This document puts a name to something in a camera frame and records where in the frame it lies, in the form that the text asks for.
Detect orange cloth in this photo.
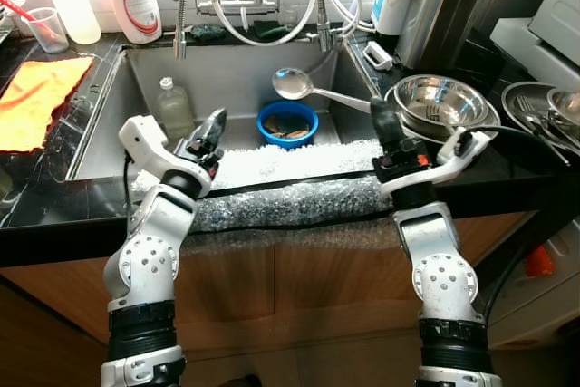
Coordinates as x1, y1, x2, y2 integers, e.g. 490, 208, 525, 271
0, 56, 94, 154

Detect white countertop appliance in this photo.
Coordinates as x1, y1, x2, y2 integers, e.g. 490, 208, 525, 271
489, 0, 580, 89

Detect blue plastic bowl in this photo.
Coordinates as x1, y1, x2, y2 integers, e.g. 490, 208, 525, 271
256, 100, 320, 150

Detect flexible steel faucet hose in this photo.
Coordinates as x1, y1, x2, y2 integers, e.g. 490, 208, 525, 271
163, 0, 196, 60
304, 0, 336, 53

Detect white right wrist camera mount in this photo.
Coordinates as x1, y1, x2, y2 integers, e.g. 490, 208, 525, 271
381, 129, 495, 196

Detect small orange object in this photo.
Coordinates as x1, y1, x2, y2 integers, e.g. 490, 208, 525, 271
526, 244, 556, 277

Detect white coiled tube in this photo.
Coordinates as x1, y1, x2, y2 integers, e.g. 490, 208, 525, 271
208, 0, 363, 48

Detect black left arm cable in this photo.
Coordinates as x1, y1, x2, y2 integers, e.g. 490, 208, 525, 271
121, 153, 133, 220

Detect wooden kitchen cabinet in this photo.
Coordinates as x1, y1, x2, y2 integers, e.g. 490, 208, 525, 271
0, 215, 545, 352

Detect steel fork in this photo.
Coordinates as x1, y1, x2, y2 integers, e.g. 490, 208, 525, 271
515, 92, 574, 166

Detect pale yellow plastic bottle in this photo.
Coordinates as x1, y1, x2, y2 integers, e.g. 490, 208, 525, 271
50, 0, 102, 45

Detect small steel bowl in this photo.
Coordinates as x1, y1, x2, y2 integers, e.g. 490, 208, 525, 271
546, 88, 580, 130

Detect dark green scouring pad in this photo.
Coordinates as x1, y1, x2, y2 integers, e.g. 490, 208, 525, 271
190, 26, 227, 42
254, 24, 295, 42

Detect stainless steel sink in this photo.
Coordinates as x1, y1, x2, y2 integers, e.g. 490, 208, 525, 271
68, 43, 386, 184

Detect large steel bowl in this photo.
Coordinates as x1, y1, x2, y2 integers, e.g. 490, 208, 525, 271
394, 74, 495, 132

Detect small white device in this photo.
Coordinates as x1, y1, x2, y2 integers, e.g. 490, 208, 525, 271
364, 41, 395, 72

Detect white cabinet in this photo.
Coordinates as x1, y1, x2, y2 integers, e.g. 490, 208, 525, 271
494, 215, 580, 352

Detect clear measuring cup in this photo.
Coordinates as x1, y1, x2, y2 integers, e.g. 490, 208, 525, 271
25, 8, 71, 54

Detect clear glass bottle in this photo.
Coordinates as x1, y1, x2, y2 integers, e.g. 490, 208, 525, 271
154, 77, 194, 141

